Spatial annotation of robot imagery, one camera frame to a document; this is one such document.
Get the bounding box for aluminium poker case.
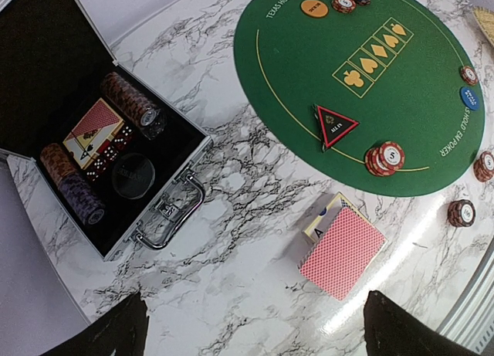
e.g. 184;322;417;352
1;0;212;260

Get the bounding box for red playing card deck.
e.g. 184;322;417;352
299;207;387;300

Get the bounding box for red five chip stack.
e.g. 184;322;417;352
473;151;494;182

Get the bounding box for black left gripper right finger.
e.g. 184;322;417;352
364;290;474;356

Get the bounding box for orange big blind button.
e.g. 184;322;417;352
300;0;329;19

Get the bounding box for chip row in case left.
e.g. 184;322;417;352
40;143;106;225

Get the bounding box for black hundred chip stack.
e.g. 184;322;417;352
448;199;475;227

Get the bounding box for woven bamboo basket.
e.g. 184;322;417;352
472;6;494;46

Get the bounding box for chip row in case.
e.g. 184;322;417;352
40;143;106;225
100;72;167;141

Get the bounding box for aluminium front rail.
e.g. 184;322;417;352
437;241;493;354

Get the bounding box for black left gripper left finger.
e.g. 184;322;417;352
45;293;149;355

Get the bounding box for red dice in case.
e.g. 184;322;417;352
85;125;135;181

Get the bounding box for triangular all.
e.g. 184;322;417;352
312;104;360;153

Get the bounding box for red chips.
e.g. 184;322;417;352
460;66;479;86
332;0;356;14
364;141;405;177

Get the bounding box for blue small blind button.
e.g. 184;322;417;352
460;86;479;111

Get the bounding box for round green poker mat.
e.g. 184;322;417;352
234;0;486;197

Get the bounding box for chip row in case right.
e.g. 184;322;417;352
100;72;167;141

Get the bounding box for boxed card deck in case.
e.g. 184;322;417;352
63;98;125;170

